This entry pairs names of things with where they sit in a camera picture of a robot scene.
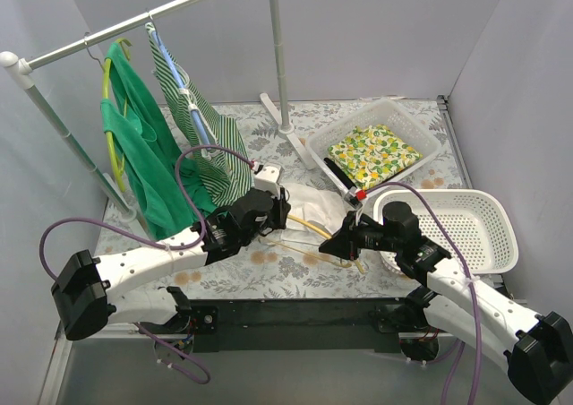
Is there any floral fern patterned tablecloth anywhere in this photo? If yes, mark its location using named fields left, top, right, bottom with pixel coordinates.
left=91, top=99, right=507, bottom=299

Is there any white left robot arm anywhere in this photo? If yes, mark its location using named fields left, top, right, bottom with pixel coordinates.
left=51, top=187, right=290, bottom=340

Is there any lemon print folded cloth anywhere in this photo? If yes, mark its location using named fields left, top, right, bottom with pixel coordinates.
left=328, top=125, right=423, bottom=190

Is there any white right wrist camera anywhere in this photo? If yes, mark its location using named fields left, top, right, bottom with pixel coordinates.
left=343, top=187, right=367, bottom=223

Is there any white oval perforated basket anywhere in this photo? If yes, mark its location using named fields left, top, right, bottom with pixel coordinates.
left=373, top=189, right=518, bottom=275

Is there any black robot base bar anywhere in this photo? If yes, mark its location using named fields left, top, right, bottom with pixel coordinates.
left=168, top=297, right=438, bottom=353

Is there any light blue plastic hanger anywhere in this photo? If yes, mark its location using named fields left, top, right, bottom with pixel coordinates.
left=146, top=10, right=218, bottom=145

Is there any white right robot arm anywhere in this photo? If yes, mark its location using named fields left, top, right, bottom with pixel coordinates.
left=319, top=202, right=572, bottom=404

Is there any white metal clothes rack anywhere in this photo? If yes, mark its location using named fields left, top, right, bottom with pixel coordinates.
left=1, top=0, right=316, bottom=224

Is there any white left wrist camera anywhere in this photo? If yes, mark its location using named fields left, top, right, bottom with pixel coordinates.
left=253, top=164, right=282, bottom=197

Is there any white rectangular plastic basket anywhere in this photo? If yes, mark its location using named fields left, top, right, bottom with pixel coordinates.
left=306, top=99, right=441, bottom=195

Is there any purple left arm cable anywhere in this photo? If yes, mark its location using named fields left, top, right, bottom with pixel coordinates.
left=38, top=144, right=263, bottom=384

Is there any lime green plastic hanger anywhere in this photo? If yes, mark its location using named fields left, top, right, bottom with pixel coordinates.
left=88, top=50, right=125, bottom=193

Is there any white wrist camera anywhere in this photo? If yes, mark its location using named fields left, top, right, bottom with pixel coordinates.
left=253, top=164, right=282, bottom=197
left=343, top=187, right=367, bottom=223

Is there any yellow plastic hanger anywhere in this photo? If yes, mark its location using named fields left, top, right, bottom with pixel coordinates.
left=263, top=214, right=366, bottom=274

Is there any green white striped tank top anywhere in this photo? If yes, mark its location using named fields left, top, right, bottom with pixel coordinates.
left=145, top=22, right=252, bottom=206

